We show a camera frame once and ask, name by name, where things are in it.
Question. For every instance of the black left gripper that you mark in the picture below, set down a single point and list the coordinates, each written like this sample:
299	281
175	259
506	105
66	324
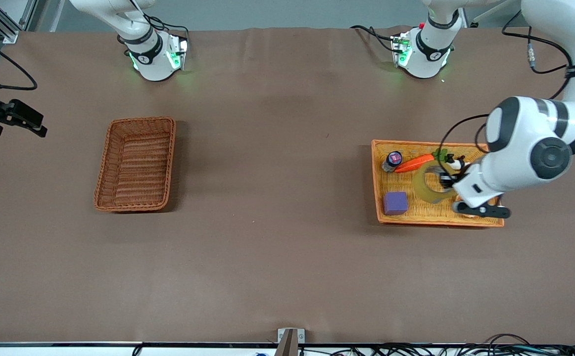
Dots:
449	181

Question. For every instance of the brown table cover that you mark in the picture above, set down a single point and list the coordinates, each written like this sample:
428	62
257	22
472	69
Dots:
277	257

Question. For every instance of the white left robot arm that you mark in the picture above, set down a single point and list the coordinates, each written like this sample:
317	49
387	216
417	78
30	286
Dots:
525	141

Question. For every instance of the purple cube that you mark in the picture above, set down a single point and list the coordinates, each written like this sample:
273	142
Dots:
395	203

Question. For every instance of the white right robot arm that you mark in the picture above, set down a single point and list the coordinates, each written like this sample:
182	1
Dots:
119	15

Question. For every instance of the yellowish clear tape roll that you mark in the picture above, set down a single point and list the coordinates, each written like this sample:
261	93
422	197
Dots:
418	188

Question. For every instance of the orange wicker basket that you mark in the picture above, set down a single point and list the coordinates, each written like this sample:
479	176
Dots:
426	212

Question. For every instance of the brown wicker basket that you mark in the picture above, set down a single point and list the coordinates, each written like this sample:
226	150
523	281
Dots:
136	165

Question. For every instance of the aluminium frame profile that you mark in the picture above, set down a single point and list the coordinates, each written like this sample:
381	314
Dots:
5	22

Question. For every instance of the metal table edge bracket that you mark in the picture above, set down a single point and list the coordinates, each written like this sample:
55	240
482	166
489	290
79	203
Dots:
290	341

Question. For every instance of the orange toy carrot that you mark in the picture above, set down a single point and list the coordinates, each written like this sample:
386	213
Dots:
416	162

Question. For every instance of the small bottle pink cap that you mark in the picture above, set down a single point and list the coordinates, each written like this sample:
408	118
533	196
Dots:
393	160

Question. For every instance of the black white panda figure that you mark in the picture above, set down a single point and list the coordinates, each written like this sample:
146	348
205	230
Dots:
455	160

